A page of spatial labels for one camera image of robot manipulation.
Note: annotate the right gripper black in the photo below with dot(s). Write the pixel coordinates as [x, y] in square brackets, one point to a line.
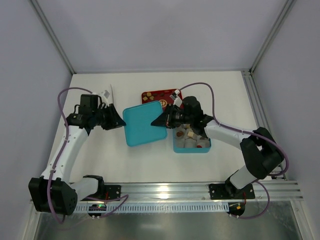
[169, 117]

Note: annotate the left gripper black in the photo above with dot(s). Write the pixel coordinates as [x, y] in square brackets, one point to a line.
[107, 117]

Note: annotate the teal box lid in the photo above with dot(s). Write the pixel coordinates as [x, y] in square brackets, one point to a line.
[138, 119]

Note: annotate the brown oval chocolate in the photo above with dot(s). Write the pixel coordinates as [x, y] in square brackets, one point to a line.
[179, 134]

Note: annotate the red chocolate tray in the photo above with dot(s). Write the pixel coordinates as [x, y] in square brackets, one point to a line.
[162, 96]

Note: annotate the teal chocolate box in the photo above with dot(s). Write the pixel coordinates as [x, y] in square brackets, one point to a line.
[187, 145]

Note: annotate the white square chocolate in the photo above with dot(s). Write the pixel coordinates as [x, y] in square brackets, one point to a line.
[190, 134]

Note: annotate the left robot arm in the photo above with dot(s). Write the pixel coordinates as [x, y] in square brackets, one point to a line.
[53, 192]

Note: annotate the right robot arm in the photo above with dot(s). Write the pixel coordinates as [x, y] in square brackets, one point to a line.
[260, 152]

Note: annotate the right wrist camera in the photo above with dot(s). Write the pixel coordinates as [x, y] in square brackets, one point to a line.
[177, 100]

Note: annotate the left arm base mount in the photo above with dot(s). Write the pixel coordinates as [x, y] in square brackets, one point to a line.
[107, 191]

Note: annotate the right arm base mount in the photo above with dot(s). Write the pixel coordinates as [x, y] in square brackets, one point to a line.
[223, 191]

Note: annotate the slotted cable duct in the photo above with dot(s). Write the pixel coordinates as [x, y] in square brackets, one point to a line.
[152, 207]

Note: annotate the aluminium front rail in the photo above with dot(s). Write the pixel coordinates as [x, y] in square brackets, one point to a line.
[275, 190]

